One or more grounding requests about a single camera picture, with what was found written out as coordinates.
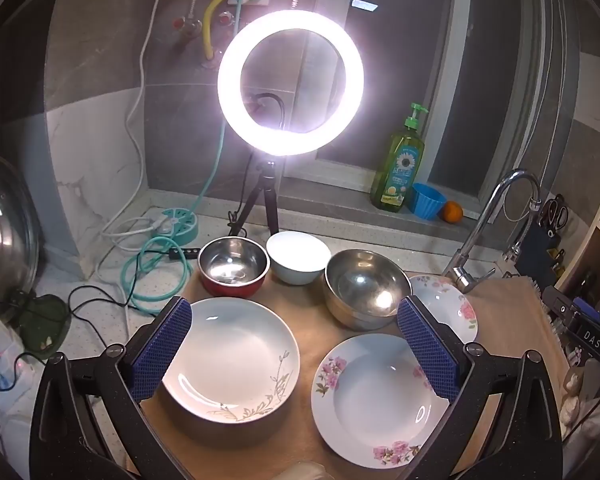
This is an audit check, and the green dish soap bottle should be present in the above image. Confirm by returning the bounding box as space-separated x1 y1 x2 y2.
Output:
370 103 427 212

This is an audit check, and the person's right hand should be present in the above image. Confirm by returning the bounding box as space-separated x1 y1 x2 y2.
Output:
557 355 600 426

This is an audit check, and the teal cable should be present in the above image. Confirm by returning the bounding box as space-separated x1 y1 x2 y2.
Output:
120 0 253 317

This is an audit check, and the yellow hose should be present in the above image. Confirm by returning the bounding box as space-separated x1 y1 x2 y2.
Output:
202 0 241 63

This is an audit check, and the white ceramic bowl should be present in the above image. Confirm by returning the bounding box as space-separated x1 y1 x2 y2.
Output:
266 231 332 287

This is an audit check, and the glass pot lid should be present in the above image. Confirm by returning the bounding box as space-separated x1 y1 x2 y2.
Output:
0 151 41 311

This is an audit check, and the window frame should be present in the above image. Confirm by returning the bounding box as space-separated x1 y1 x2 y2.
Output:
280 0 546 201

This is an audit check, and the thin black cable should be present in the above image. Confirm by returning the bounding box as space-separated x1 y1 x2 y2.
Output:
0 235 191 361

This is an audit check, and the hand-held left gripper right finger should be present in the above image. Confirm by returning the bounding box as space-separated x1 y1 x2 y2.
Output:
396 295 566 480

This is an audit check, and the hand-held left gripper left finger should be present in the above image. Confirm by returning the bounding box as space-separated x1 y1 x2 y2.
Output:
29 296 193 480

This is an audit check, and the dark green heart-shaped holder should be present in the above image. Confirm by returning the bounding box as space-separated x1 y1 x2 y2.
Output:
15 292 73 358

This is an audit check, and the red steel bowl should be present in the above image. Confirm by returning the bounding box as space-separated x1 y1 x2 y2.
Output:
197 236 271 297

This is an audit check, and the large stainless steel bowl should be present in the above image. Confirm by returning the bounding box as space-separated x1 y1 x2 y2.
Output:
324 248 413 332

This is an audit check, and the metal sprayer hose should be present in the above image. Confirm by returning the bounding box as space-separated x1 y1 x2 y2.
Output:
502 195 543 263

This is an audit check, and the pink floral white plate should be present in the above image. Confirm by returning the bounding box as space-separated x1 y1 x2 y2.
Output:
409 275 479 346
311 333 451 468

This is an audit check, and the blue ribbed cup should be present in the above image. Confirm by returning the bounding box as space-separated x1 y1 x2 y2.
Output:
407 182 448 221

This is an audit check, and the teal cable reel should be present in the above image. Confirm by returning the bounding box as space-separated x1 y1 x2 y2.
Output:
152 208 199 242

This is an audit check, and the white cable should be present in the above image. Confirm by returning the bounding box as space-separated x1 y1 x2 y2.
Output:
101 0 201 251

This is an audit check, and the brown cloth mat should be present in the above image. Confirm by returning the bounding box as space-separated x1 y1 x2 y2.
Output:
125 260 573 480

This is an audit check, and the white deep plate leaf print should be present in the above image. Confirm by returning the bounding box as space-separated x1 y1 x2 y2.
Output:
160 296 301 422

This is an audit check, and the black knife block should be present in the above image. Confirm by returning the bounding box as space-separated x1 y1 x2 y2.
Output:
517 192 573 291

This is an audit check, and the black ring light cable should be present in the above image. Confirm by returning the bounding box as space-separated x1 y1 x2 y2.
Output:
225 160 253 238

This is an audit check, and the chrome faucet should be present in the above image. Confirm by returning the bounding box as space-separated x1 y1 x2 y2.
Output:
441 169 543 295

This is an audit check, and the black tripod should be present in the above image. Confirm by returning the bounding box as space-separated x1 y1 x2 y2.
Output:
227 152 281 238

